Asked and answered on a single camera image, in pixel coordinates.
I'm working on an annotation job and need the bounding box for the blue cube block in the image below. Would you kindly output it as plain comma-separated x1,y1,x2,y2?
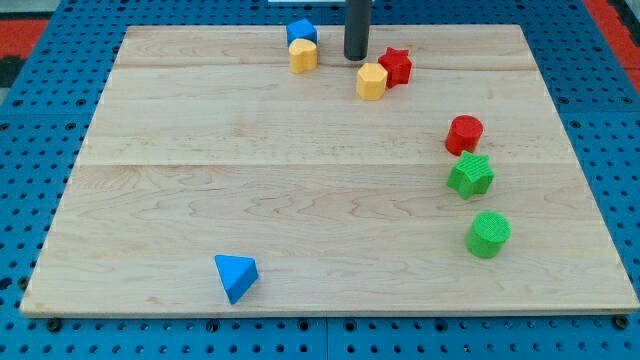
286,18,318,46

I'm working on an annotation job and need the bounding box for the light wooden board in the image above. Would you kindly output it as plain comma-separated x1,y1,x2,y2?
20,25,639,318

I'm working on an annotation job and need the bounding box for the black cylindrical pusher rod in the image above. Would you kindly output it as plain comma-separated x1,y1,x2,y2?
343,0,372,61

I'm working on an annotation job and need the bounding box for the red star block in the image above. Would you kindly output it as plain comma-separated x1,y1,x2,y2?
378,47,413,89

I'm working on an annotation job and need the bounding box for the blue triangle block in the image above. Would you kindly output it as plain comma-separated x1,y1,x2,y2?
214,254,259,304

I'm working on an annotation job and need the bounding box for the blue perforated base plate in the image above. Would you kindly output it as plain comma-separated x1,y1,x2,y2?
1,1,639,359

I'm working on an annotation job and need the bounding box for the yellow hexagon block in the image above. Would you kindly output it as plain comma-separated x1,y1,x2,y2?
356,63,388,101

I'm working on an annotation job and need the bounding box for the red cylinder block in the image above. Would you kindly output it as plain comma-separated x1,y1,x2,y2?
445,115,484,156

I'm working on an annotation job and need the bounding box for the yellow heart block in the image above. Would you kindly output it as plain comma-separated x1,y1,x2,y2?
288,38,318,74

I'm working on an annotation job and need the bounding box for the green cylinder block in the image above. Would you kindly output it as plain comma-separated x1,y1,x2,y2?
465,211,511,259

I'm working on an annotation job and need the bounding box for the green star block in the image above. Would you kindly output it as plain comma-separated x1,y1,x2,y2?
446,150,495,200

